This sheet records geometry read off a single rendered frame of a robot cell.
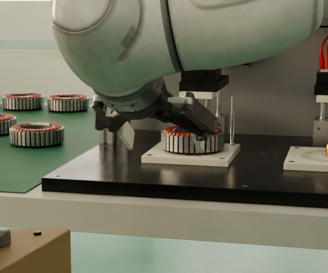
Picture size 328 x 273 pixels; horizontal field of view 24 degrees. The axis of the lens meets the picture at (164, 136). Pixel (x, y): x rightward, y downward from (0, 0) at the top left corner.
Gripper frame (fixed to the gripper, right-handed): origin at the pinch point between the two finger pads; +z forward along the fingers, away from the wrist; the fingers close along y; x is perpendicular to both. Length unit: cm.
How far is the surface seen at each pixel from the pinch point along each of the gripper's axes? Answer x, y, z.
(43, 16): 331, -285, 573
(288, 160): 3.1, 17.3, 17.3
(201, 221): -11.8, 6.5, 2.3
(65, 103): 34, -45, 72
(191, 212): -10.7, 5.1, 1.6
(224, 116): 16.1, 3.7, 31.5
